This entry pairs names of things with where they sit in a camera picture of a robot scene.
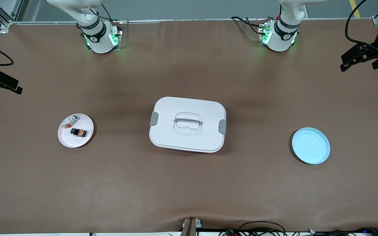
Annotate black cable bundle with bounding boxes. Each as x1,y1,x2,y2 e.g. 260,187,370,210
307,227,378,236

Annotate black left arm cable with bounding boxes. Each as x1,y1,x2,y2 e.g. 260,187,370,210
345,0,378,54

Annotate black looped cable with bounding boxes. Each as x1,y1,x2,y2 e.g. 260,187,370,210
238,221,286,236

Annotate black cables at arm base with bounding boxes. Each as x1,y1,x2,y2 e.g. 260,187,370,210
231,16,269,35

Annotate light blue round plate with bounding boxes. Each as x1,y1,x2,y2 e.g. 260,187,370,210
291,128,330,165

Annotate pink round plate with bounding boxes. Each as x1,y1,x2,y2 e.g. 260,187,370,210
58,113,94,148

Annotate white lidded storage box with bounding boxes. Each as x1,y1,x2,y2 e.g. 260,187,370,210
149,96,227,153

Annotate brown camera mount bracket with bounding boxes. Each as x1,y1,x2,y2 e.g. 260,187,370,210
182,218,203,236

